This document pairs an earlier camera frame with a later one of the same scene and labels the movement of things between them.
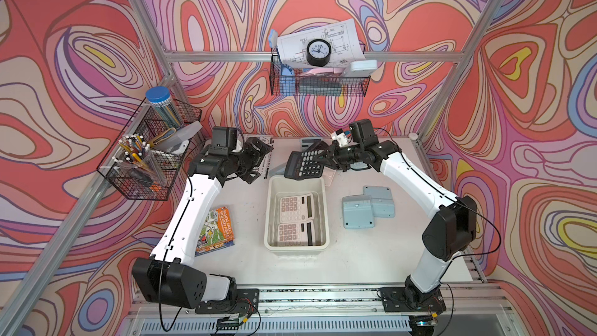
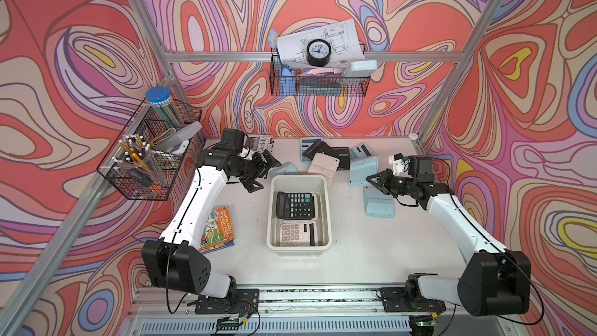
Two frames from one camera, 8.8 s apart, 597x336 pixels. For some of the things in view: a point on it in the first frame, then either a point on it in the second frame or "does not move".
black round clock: x=318 y=52 does not move
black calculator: x=301 y=166 to x=295 y=205
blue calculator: x=382 y=201 to x=360 y=169
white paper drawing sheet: x=343 y=36 does not move
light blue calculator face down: x=357 y=211 to x=377 y=203
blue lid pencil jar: x=159 y=96 does not move
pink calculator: x=296 y=234 does not move
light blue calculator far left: x=278 y=170 does not move
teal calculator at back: x=305 y=143 does not move
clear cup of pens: x=137 y=159 does not move
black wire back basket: x=316 y=85 does not move
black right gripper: x=330 y=151 to x=382 y=183
